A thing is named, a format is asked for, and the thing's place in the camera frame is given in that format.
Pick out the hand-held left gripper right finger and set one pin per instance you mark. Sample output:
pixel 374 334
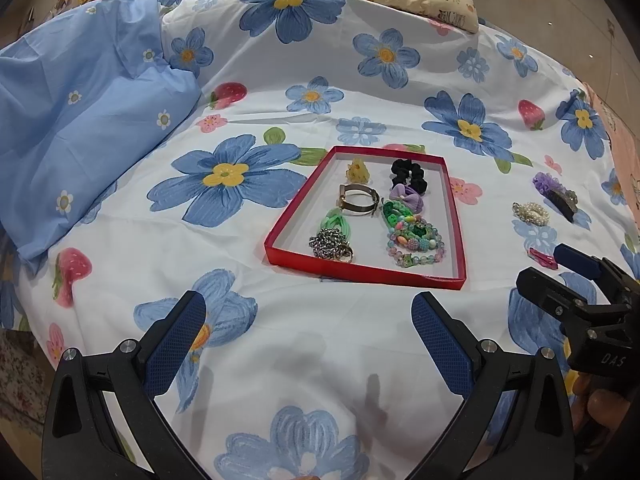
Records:
pixel 445 345

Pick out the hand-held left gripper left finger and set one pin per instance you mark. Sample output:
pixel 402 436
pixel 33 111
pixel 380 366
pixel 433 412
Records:
pixel 175 342

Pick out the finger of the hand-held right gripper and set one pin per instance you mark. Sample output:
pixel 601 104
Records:
pixel 580 259
pixel 547 295

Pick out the pink hair clip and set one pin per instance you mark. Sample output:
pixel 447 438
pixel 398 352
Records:
pixel 542 258

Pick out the red shallow box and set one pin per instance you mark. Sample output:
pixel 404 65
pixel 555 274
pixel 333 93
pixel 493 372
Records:
pixel 365 280

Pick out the person's right hand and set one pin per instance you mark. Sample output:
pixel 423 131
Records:
pixel 610 407

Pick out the dark hair clip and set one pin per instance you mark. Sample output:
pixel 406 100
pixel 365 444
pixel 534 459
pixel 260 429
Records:
pixel 565 207

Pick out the pearl hair accessory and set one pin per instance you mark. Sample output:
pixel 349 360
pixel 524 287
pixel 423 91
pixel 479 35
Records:
pixel 530 212

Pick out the purple flower hair clip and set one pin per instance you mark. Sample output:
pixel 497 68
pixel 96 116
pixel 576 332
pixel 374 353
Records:
pixel 547 182

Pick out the pink printed blanket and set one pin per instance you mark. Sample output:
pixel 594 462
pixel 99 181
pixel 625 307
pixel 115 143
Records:
pixel 620 140

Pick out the white floral bed sheet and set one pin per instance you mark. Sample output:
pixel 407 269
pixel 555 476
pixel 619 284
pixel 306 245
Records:
pixel 310 350

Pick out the green braided scrunchie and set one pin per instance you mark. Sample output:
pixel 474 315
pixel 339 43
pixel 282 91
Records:
pixel 395 212

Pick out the small-floral patterned cloth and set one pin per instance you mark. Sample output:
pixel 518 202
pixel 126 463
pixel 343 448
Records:
pixel 22 375

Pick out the black scrunchie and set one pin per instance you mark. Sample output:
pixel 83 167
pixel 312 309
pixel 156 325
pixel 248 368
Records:
pixel 402 172

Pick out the yellow hair claw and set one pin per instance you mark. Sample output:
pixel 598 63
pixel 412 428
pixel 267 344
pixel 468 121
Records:
pixel 358 170

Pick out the light blue flowered pillow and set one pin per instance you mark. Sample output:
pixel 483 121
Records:
pixel 75 125

